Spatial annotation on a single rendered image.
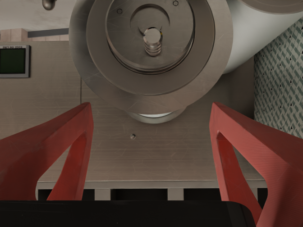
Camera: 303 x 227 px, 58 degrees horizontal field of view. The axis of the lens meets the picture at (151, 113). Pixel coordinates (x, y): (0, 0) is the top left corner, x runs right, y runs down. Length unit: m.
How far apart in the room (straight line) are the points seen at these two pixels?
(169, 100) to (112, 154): 0.36
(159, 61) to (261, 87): 0.28
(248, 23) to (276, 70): 0.15
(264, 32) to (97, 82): 0.19
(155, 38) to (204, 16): 0.07
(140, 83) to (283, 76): 0.23
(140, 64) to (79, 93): 0.38
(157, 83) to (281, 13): 0.13
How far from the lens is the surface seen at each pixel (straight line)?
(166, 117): 0.50
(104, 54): 0.25
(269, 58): 0.46
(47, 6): 0.66
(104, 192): 0.60
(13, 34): 4.02
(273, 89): 0.44
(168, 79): 0.24
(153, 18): 0.24
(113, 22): 0.24
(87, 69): 0.25
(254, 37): 0.34
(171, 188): 0.59
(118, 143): 0.58
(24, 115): 0.64
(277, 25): 0.31
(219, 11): 0.27
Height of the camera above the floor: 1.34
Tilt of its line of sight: 4 degrees down
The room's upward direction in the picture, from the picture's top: 179 degrees clockwise
